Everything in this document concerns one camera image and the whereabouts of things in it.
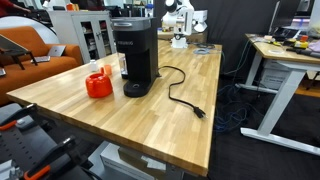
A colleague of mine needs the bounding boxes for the white idle robot arm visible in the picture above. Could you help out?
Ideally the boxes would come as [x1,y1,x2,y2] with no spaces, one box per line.
[162,0,208,48]

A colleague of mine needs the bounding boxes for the small orange cup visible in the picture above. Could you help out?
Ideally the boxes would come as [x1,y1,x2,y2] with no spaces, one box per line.
[104,65,112,75]

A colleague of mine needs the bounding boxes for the black Keurig coffee maker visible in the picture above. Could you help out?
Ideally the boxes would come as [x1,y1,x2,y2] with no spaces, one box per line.
[112,17,159,98]

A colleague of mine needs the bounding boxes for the small white bottle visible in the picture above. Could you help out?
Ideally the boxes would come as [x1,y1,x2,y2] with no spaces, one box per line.
[89,59,98,72]

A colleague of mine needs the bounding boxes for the white cardboard box under table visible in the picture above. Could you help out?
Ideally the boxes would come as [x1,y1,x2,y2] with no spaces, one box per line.
[100,143,166,180]

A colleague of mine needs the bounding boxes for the white glass-door cabinet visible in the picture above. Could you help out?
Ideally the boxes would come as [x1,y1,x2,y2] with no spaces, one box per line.
[49,11,116,64]

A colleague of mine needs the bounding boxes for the silver laptop on sofa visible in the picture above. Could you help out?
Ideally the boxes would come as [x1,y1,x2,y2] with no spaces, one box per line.
[31,45,66,63]

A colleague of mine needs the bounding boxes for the orange sofa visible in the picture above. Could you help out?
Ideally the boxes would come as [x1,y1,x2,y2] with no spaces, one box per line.
[0,26,83,106]

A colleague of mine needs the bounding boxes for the white-legged wooden side desk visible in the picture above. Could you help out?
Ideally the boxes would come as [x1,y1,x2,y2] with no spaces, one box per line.
[235,33,320,157]

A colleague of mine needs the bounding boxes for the black perforated plate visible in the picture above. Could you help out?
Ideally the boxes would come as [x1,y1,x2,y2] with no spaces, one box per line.
[0,127,56,177]

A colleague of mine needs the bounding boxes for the black monitor on desk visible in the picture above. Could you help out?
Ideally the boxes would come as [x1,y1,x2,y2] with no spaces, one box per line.
[268,0,300,35]

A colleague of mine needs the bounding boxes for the black laptop stand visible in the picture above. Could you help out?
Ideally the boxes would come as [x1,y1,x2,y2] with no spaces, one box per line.
[0,35,38,70]

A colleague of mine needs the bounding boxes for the black power cord with plug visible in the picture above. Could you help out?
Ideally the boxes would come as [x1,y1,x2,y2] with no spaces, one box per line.
[157,65,207,120]

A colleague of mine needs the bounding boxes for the coiled grey cable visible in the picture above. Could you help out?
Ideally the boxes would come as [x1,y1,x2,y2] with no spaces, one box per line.
[193,47,212,56]

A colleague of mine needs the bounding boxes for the blue cables on floor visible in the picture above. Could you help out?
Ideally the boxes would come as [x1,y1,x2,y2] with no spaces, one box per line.
[213,39,264,134]

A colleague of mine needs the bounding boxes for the black clamp with orange handle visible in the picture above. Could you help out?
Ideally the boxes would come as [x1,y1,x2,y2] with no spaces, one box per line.
[23,136,96,180]

